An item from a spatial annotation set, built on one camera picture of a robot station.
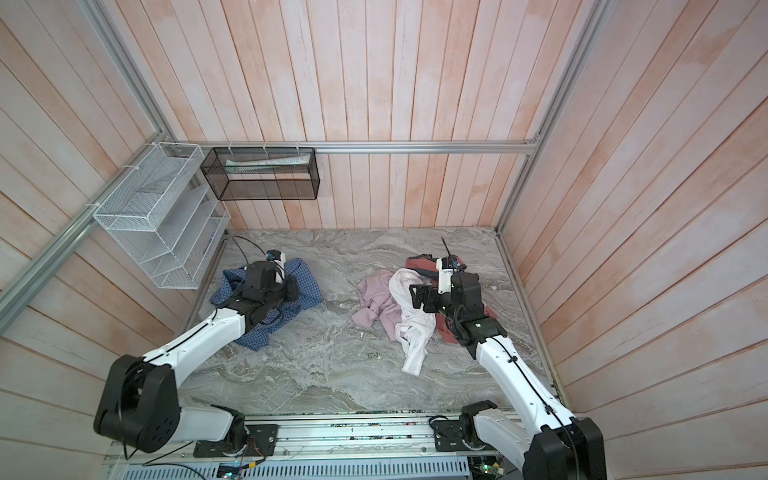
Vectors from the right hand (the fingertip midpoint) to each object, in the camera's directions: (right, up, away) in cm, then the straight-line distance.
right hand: (424, 285), depth 82 cm
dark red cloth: (+5, +5, +25) cm, 26 cm away
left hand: (-38, -1, +7) cm, 38 cm away
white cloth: (-2, -13, +8) cm, 16 cm away
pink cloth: (-13, -6, +11) cm, 18 cm away
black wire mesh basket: (-54, +38, +22) cm, 69 cm away
